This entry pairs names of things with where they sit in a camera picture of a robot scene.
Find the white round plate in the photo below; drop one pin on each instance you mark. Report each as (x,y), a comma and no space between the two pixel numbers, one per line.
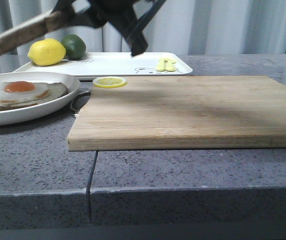
(32,112)

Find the lemon slice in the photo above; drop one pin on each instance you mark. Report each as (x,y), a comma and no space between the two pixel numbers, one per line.
(109,82)

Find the metal cutting board handle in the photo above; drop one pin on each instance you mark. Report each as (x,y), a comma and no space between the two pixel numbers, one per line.
(79,101)

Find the bottom toast slice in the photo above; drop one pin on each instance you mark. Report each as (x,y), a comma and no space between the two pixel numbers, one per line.
(54,91)

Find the white rectangular tray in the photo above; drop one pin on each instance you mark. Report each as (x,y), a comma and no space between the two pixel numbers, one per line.
(101,64)

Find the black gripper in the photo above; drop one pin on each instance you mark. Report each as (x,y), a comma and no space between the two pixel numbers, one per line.
(120,14)

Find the bread slice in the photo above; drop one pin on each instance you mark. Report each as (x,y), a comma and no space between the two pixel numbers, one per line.
(34,28)

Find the green lime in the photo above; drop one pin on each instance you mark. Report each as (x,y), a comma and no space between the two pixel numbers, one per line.
(75,47)

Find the wooden cutting board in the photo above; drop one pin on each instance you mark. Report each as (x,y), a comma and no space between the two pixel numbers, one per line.
(187,112)

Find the front yellow lemon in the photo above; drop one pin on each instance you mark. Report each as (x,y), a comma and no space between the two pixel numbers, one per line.
(46,52)

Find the fried egg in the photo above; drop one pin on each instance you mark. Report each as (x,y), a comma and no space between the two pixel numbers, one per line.
(21,91)

